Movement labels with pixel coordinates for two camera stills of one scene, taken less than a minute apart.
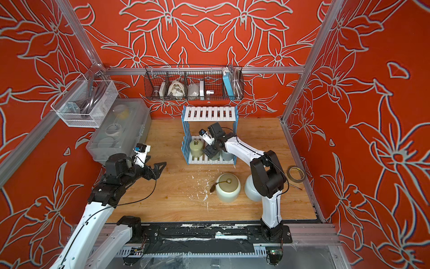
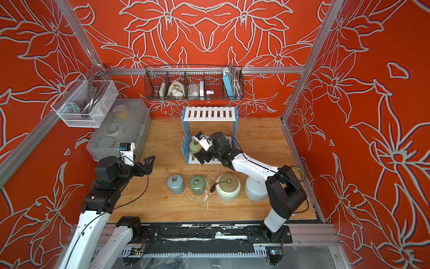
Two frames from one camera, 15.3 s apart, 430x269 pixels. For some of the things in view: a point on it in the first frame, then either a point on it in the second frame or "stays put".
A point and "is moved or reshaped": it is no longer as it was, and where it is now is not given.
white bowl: [251, 190] stays put
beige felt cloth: [176, 89] stays put
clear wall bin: [84, 104] stays put
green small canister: [217, 157] is moved or reshaped
